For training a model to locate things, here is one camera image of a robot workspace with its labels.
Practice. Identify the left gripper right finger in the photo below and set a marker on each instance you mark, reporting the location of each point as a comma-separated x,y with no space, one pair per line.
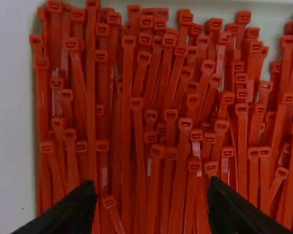
236,214

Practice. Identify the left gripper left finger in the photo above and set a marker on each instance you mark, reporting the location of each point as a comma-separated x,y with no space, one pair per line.
70,212

